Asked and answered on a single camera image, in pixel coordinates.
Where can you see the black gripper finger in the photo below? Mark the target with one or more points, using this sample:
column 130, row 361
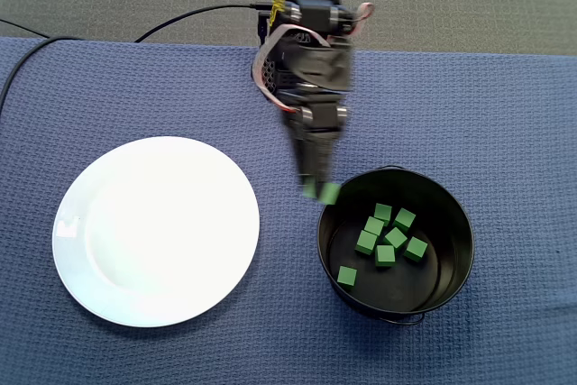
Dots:
column 326, row 155
column 304, row 155

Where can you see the blue woven table mat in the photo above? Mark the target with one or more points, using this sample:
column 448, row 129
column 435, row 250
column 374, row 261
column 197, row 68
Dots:
column 135, row 87

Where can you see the black metal bucket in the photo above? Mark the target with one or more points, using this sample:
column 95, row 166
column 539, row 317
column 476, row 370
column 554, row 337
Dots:
column 442, row 277

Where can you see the white round plate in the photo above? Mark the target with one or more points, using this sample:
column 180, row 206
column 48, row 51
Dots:
column 158, row 231

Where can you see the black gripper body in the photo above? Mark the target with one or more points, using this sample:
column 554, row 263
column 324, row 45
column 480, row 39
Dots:
column 321, row 120

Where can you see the black robot arm with stickers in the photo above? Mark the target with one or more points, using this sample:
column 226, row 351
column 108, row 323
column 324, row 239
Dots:
column 311, row 6

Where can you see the green cube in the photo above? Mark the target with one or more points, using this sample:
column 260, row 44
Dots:
column 366, row 242
column 405, row 219
column 383, row 213
column 415, row 249
column 347, row 276
column 396, row 237
column 385, row 255
column 325, row 193
column 374, row 225

